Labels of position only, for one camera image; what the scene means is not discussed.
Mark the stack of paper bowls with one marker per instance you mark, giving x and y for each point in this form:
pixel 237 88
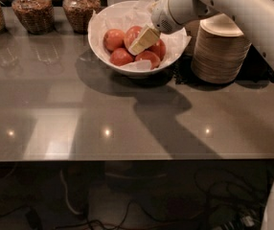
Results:
pixel 220 50
pixel 192 30

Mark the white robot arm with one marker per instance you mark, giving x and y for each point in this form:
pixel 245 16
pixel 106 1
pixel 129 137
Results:
pixel 255 18

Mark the middle glass jar of grains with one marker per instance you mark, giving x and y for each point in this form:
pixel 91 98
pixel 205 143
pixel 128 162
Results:
pixel 36 16

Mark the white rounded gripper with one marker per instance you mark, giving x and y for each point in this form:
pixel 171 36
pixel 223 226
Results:
pixel 163 16

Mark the white ceramic bowl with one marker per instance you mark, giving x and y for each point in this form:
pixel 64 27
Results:
pixel 137 71

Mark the rear stack of paper bowls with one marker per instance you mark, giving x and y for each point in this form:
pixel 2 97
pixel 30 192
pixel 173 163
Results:
pixel 192 30

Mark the front stack of paper bowls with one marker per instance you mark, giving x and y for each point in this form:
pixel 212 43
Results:
pixel 220 50

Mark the right glass jar of grains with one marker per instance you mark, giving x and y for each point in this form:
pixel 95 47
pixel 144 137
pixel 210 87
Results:
pixel 79 13

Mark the red apple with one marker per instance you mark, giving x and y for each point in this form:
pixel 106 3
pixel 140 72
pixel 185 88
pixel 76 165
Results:
pixel 149 55
pixel 121 57
pixel 113 39
pixel 159 48
pixel 131 34

